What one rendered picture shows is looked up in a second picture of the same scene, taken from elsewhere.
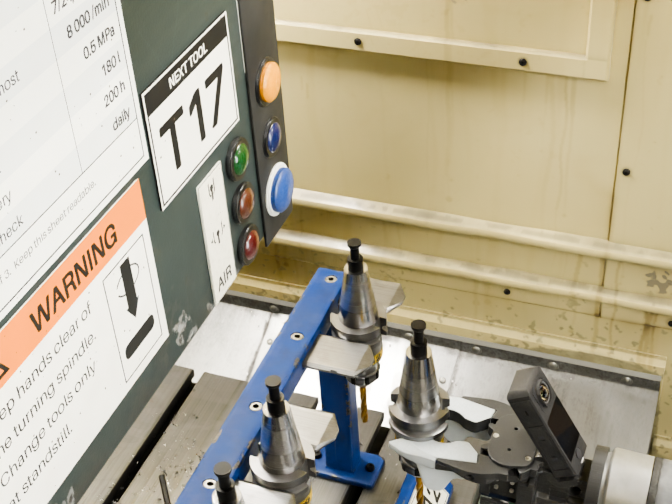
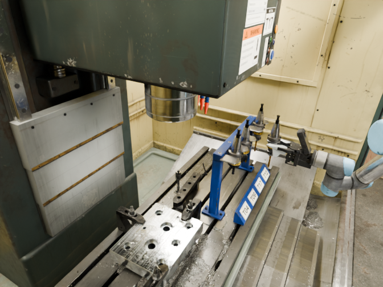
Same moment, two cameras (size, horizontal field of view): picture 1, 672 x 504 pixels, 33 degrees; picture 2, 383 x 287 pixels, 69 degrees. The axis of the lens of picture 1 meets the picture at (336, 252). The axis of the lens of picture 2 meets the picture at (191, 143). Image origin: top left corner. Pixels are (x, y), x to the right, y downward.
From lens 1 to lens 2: 0.48 m
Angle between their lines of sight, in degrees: 9
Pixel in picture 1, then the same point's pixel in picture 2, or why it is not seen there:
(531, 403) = (302, 134)
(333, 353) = (253, 128)
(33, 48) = not seen: outside the picture
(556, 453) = (305, 147)
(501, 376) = (279, 160)
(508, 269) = (285, 133)
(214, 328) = (212, 144)
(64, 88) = not seen: outside the picture
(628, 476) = (322, 154)
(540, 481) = (300, 156)
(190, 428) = (209, 156)
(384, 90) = (263, 87)
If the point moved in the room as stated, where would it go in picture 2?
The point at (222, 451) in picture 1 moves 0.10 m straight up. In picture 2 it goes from (231, 138) to (233, 117)
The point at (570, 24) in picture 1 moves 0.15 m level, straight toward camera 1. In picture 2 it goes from (310, 73) to (310, 80)
